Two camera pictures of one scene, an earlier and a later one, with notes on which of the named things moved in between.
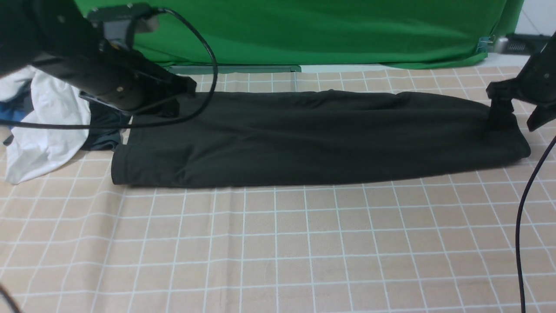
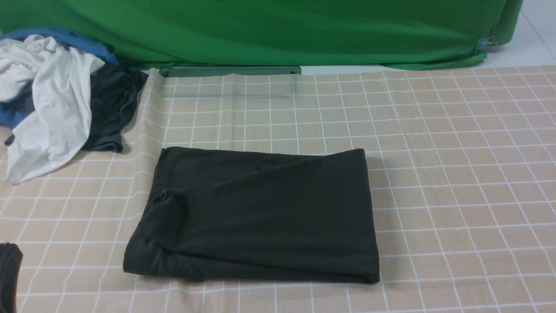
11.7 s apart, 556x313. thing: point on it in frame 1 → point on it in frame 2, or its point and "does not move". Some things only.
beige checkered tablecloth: (71, 241) does not move
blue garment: (18, 107) → (11, 115)
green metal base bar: (233, 69) does not move
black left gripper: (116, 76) → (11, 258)
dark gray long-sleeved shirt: (220, 138) → (223, 215)
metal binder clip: (485, 44) does not move
